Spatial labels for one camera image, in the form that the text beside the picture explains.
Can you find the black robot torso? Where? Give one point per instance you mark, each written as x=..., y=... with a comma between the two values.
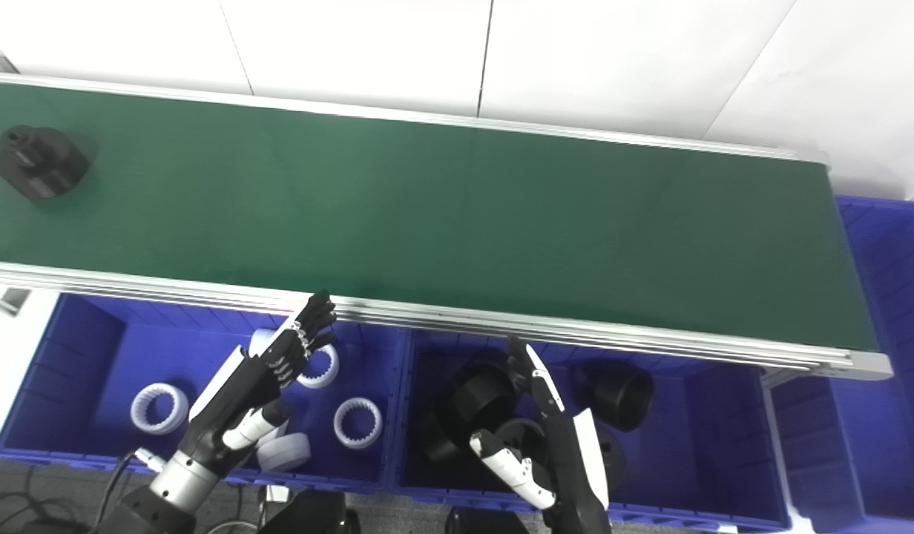
x=308, y=515

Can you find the blue bin with white parts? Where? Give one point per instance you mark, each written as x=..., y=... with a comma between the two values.
x=79, y=371

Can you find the empty blue bin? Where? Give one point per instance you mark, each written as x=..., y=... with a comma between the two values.
x=895, y=334

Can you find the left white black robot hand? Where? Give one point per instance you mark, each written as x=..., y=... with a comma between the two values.
x=242, y=393

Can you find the black flanged hub part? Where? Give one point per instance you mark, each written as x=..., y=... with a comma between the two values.
x=624, y=397
x=475, y=400
x=615, y=460
x=520, y=437
x=41, y=167
x=435, y=437

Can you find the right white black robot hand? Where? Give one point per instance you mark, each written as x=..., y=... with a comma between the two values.
x=576, y=475

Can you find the blue bin with black parts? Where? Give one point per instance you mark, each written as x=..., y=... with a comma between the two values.
x=709, y=445

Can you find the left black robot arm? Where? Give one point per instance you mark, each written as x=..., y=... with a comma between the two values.
x=168, y=486

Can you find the grey conveyor support bracket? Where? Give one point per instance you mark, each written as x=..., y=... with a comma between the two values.
x=4, y=300

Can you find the white round disc part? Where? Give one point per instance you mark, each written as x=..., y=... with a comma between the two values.
x=286, y=454

